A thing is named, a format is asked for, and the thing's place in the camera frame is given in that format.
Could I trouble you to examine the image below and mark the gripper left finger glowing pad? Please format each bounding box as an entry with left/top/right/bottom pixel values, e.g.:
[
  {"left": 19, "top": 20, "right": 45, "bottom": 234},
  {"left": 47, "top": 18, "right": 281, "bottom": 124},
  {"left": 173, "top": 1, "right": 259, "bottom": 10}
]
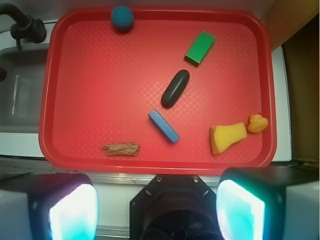
[{"left": 0, "top": 173, "right": 99, "bottom": 240}]

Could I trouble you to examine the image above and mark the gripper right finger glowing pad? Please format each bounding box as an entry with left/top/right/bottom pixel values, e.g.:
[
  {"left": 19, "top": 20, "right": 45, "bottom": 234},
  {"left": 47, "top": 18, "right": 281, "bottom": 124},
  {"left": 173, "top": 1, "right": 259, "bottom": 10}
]
[{"left": 216, "top": 166, "right": 320, "bottom": 240}]

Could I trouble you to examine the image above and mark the dark green plastic pickle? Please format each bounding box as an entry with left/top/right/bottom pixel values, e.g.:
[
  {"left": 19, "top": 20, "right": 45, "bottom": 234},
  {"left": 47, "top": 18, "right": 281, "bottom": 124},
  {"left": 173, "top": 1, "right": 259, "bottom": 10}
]
[{"left": 161, "top": 69, "right": 190, "bottom": 109}]

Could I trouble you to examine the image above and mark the yellow cheese wedge toy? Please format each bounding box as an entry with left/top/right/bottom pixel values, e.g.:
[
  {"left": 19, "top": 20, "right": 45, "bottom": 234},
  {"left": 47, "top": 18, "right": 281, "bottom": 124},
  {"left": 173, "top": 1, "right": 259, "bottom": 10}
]
[{"left": 209, "top": 122, "right": 248, "bottom": 155}]

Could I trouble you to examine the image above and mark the yellow rubber duck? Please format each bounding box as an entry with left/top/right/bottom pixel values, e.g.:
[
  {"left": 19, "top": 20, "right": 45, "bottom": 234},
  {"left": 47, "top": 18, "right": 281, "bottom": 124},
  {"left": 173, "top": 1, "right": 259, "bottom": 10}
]
[{"left": 247, "top": 113, "right": 269, "bottom": 133}]

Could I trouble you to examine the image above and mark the brown bark piece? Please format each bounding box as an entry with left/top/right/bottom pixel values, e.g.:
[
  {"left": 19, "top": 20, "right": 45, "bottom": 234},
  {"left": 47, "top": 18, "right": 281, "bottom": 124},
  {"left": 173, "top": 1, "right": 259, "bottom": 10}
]
[{"left": 100, "top": 142, "right": 140, "bottom": 156}]

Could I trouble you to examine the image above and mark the blue rectangular block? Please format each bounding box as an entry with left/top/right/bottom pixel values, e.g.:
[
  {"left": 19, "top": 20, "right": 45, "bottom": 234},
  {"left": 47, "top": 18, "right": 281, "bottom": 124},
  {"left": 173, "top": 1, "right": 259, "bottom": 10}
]
[{"left": 148, "top": 109, "right": 180, "bottom": 144}]

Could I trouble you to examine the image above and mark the grey sink basin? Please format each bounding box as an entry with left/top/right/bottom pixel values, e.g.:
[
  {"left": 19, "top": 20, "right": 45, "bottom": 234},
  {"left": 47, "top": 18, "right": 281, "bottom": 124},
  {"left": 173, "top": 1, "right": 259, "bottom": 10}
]
[{"left": 0, "top": 44, "right": 49, "bottom": 134}]

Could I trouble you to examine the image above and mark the red plastic tray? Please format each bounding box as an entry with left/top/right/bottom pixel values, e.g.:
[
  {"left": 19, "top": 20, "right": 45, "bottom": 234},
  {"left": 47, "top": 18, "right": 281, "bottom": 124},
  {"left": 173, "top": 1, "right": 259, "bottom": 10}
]
[{"left": 39, "top": 7, "right": 277, "bottom": 175}]

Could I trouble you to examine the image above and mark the green rectangular block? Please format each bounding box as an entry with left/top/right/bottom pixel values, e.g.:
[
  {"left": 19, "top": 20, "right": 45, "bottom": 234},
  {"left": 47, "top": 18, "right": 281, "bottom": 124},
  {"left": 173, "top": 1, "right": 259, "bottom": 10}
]
[{"left": 184, "top": 31, "right": 216, "bottom": 66}]

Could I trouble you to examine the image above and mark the black sink faucet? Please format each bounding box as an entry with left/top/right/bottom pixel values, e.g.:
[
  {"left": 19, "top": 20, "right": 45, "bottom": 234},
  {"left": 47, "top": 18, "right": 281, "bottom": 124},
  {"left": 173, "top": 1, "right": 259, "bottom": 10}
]
[{"left": 0, "top": 3, "right": 47, "bottom": 50}]

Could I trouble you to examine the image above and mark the blue textured ball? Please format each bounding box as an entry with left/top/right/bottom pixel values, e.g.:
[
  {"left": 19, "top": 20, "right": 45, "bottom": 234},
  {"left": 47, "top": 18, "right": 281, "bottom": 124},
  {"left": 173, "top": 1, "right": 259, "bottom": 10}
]
[{"left": 111, "top": 5, "right": 134, "bottom": 32}]

